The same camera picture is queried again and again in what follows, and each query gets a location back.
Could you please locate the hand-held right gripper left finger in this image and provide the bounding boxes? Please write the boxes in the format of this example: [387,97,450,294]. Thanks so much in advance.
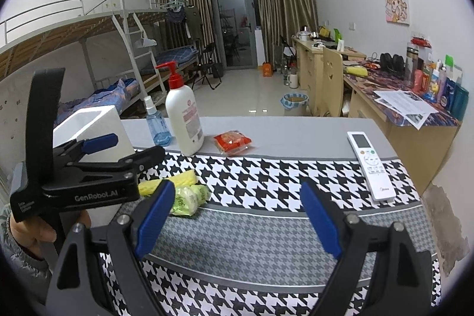
[44,179,176,316]

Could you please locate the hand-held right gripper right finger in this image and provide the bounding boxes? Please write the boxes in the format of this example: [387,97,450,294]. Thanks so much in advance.
[299,178,435,316]

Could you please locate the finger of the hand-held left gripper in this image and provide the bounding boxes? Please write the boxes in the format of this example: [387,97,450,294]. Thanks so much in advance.
[52,133,119,169]
[68,146,166,179]

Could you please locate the white storage box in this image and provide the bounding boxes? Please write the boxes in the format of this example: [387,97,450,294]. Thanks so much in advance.
[53,106,136,228]

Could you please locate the person's left forearm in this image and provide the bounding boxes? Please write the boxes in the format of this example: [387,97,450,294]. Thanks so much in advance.
[0,205,54,305]

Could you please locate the person's left hand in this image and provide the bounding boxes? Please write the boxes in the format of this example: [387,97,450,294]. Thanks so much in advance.
[9,208,92,254]

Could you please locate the blue spray bottle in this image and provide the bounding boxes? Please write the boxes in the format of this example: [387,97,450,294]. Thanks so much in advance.
[142,96,173,147]

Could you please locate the green tissue pack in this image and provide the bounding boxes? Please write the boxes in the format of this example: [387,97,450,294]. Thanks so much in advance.
[170,184,210,218]

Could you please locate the yellow sponge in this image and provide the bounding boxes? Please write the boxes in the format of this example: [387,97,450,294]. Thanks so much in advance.
[137,170,197,197]

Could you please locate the blue patterned quilt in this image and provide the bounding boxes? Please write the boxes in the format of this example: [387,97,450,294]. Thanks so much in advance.
[55,78,144,121]

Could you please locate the white pump bottle red cap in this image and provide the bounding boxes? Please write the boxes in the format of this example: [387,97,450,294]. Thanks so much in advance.
[155,60,205,157]

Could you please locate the houndstooth table mat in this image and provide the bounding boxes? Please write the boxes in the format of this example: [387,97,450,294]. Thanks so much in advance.
[85,147,443,316]

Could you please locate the white remote control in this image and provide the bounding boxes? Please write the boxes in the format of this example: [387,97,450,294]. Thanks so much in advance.
[347,131,397,202]

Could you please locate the red snack packet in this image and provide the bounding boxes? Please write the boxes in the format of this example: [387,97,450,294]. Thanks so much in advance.
[213,130,253,157]

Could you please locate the white bed ladder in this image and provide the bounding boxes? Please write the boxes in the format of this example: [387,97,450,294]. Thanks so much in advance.
[112,12,168,106]

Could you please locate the blue checked bedding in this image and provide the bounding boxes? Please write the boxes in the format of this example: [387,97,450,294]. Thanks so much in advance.
[153,45,199,73]

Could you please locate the wooden desk patterned top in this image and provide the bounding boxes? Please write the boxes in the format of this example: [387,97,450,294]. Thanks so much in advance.
[344,64,462,191]

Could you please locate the black folding chair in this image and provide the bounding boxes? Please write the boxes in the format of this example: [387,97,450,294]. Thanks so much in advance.
[192,41,223,91]

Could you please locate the grey trash bin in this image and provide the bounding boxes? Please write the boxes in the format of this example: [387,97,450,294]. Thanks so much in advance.
[280,92,309,116]

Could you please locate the white metal bunk bed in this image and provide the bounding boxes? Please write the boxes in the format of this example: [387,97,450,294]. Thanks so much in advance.
[0,0,201,117]

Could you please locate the wooden chair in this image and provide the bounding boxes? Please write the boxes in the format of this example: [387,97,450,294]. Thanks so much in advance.
[321,46,346,117]

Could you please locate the hanging dark clothes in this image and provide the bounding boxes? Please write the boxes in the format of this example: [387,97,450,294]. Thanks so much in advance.
[165,6,203,41]

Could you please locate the printed paper sheets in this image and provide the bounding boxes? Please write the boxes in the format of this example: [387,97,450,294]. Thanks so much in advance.
[373,89,439,129]

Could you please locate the bottles on floor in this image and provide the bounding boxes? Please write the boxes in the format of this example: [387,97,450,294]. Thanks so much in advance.
[281,60,299,89]

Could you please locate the small wooden desk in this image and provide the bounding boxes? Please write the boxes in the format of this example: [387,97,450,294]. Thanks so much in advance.
[291,34,368,95]

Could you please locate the glass balcony door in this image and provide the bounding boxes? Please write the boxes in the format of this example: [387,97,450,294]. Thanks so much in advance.
[204,0,266,71]

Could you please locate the black headphones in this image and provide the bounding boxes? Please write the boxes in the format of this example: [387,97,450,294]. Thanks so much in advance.
[379,53,405,73]

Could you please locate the row of toiletry bottles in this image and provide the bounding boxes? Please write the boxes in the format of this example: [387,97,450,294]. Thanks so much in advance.
[405,36,470,114]

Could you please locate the cartoon wall poster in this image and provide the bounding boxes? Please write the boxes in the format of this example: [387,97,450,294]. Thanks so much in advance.
[383,0,411,24]

